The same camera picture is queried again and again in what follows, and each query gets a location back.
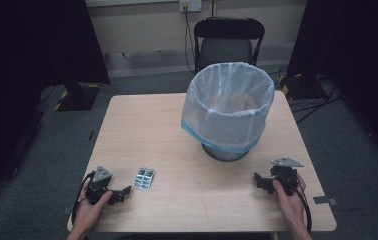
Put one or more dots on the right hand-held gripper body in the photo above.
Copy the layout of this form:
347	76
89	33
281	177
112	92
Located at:
285	175

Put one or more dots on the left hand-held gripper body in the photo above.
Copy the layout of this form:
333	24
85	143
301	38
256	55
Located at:
97	186

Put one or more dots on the green pill blister pack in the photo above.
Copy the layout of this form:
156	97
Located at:
144	178

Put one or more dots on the metal trash bin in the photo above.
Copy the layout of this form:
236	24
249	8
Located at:
224	154

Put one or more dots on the trash bin with plastic bag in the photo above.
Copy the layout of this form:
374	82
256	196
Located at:
223	130

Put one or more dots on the person's left hand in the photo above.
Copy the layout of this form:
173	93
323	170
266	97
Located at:
88	213

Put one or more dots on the person's right hand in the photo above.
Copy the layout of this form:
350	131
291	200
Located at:
292	206

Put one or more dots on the grey tape strip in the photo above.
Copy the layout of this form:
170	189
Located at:
324	200

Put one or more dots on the black stand base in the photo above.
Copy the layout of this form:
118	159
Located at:
302	87
78	98

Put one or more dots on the black curtain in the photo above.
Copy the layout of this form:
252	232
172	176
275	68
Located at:
360	66
27	66

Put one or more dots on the black folding chair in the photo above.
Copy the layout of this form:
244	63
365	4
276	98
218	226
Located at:
225	50

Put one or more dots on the white wall socket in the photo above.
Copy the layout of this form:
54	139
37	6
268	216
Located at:
190	5

